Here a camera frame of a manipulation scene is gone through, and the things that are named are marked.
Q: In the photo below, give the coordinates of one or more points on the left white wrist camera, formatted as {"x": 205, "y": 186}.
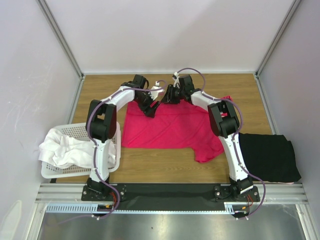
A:
{"x": 157, "y": 89}

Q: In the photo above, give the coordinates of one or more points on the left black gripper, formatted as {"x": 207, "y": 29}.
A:
{"x": 150, "y": 111}

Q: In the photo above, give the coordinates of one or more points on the black folded t shirt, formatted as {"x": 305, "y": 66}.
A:
{"x": 270, "y": 158}

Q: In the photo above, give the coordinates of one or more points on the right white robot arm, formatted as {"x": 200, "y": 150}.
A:
{"x": 224, "y": 124}

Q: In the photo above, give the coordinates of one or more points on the white crumpled t shirt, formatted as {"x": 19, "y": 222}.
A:
{"x": 63, "y": 151}

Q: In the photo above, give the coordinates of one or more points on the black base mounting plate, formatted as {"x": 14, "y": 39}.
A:
{"x": 194, "y": 197}

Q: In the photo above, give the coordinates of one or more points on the aluminium frame rail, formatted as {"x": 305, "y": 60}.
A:
{"x": 66, "y": 198}

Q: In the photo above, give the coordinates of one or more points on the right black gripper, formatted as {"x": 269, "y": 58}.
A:
{"x": 171, "y": 93}

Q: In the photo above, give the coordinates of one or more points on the pink t shirt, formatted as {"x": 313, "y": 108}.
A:
{"x": 174, "y": 126}

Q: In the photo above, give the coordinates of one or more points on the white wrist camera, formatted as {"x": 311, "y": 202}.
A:
{"x": 175, "y": 78}
{"x": 157, "y": 89}

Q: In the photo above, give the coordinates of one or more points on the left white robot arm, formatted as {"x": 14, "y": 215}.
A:
{"x": 101, "y": 126}

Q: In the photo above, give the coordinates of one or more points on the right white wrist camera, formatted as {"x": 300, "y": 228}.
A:
{"x": 175, "y": 78}

